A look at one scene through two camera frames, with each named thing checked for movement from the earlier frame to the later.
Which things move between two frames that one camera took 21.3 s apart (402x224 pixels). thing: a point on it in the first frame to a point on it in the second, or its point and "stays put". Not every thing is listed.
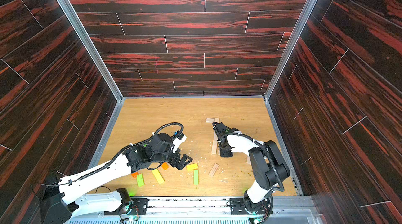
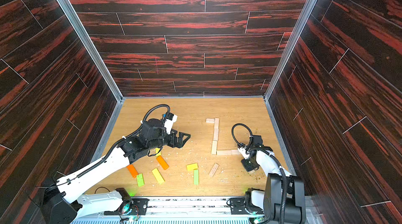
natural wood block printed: [213, 169] stays put
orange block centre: [165, 166] stays put
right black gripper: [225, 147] to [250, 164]
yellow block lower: [158, 176] stays put
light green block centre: [196, 177] stays put
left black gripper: [181, 164] to [179, 143]
